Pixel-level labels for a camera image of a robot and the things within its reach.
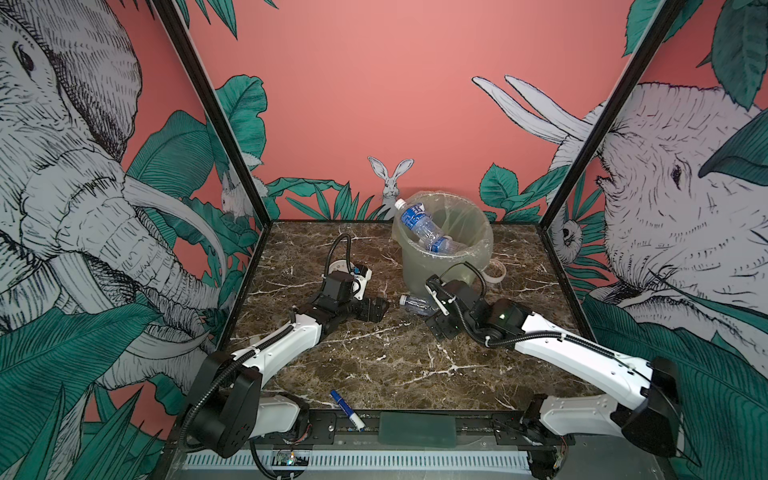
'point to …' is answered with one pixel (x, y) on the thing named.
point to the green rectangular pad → (417, 429)
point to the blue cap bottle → (446, 244)
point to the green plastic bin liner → (461, 218)
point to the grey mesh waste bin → (440, 235)
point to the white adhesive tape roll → (493, 279)
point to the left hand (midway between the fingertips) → (377, 297)
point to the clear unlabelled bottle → (420, 306)
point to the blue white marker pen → (346, 408)
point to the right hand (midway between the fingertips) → (439, 308)
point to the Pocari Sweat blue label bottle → (414, 216)
